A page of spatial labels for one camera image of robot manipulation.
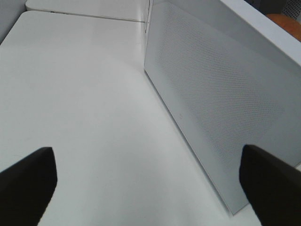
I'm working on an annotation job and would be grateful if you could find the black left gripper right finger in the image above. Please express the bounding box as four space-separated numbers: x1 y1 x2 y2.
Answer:
239 145 301 226

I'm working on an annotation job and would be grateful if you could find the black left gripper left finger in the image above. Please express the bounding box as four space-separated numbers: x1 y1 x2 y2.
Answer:
0 147 58 226

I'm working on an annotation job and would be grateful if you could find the white microwave door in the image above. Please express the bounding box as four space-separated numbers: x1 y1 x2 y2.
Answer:
144 0 301 214

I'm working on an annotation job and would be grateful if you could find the burger with lettuce and tomato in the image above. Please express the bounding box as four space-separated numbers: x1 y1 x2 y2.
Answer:
266 14 301 42

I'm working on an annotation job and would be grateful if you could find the white microwave oven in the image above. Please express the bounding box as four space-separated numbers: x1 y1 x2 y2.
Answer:
144 0 301 41

